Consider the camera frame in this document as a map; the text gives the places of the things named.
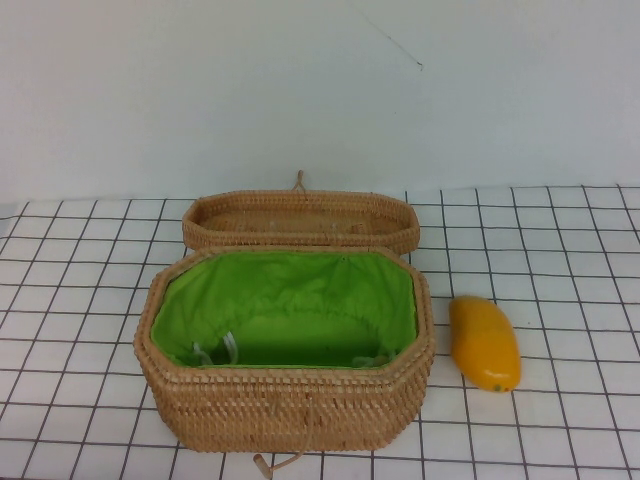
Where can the yellow toy mango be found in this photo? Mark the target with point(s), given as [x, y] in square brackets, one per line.
[482, 345]

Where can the green fabric basket liner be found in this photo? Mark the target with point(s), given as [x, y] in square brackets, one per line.
[300, 285]

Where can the woven rattan basket lid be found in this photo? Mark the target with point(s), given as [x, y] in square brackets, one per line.
[225, 220]

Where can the woven rattan basket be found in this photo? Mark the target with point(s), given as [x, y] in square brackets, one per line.
[250, 410]

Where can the rattan loop on lid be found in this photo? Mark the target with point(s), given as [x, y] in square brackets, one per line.
[299, 181]

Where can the white black-grid tablecloth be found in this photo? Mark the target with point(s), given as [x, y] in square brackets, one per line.
[550, 250]

